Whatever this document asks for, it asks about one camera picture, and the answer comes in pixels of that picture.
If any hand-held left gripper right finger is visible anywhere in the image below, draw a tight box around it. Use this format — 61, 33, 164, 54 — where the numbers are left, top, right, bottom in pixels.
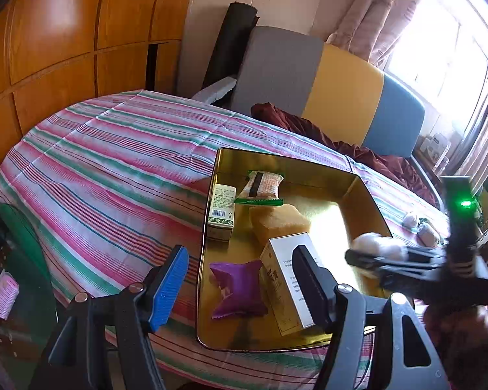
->
291, 244, 452, 390

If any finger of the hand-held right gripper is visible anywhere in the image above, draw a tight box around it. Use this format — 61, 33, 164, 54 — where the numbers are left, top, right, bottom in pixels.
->
345, 249, 436, 289
404, 247, 448, 265

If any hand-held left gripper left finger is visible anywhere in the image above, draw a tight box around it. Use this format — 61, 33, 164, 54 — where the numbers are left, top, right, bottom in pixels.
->
28, 244, 190, 390

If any grey sock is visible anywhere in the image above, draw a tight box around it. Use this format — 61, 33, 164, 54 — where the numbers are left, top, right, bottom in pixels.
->
415, 219, 441, 248

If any white gold box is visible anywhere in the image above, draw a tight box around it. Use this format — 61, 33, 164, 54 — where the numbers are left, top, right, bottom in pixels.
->
259, 232, 334, 337

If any gold tin box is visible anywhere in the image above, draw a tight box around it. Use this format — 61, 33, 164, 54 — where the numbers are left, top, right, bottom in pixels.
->
196, 147, 393, 352

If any purple snack packet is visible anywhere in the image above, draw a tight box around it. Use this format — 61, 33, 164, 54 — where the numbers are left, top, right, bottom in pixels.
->
209, 260, 269, 319

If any yellow sponge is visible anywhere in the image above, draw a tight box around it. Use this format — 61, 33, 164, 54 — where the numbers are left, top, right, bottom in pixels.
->
249, 204, 312, 248

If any green white medicine box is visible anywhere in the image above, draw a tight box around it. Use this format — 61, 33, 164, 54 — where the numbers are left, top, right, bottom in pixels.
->
207, 184, 237, 241

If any orange green snack packet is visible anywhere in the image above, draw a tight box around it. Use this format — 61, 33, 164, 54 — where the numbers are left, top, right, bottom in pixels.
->
233, 170, 285, 206

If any person's right hand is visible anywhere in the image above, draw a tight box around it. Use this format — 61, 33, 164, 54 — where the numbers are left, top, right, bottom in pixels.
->
426, 304, 488, 354

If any white carton box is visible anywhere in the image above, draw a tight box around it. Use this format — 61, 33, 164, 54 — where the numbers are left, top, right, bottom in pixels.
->
419, 132, 452, 167

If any maroon blanket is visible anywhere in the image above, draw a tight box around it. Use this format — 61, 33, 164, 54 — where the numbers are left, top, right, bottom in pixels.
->
250, 102, 438, 206

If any striped bed sheet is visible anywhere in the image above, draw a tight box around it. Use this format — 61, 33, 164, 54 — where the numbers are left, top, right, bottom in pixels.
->
0, 89, 452, 390

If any glass side table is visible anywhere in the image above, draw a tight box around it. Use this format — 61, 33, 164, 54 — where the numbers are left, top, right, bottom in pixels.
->
0, 199, 66, 390

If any window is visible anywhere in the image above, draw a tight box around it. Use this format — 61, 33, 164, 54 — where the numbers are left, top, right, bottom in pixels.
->
384, 0, 488, 139

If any grey yellow blue sofa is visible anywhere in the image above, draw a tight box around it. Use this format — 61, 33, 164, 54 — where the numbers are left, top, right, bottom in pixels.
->
191, 25, 440, 208

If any black rolled mat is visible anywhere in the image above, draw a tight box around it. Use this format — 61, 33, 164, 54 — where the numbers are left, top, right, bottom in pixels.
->
201, 2, 261, 90

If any wooden wardrobe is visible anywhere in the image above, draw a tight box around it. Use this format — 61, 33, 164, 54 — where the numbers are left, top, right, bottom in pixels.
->
0, 0, 200, 196

